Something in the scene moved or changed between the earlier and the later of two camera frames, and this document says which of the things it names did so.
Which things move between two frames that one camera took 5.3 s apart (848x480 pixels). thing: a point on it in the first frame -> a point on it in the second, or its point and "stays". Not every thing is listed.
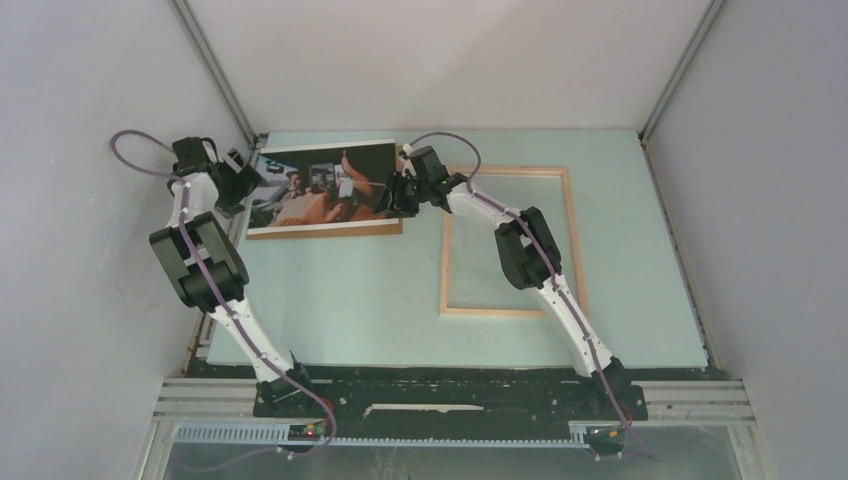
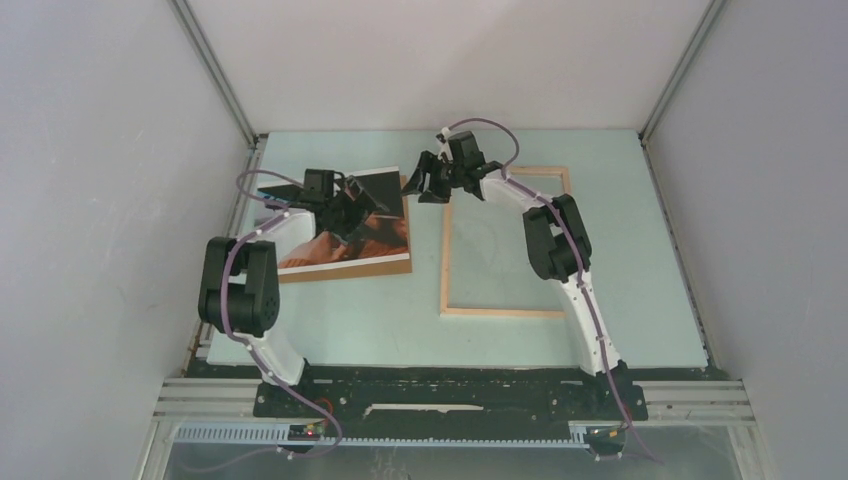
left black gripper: [245, 182] -> [358, 214]
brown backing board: [342, 231] -> [355, 271]
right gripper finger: [391, 197] -> [425, 165]
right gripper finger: [407, 201] -> [439, 188]
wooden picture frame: [454, 171] stays
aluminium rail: [671, 401] stays
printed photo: [323, 188] -> [386, 241]
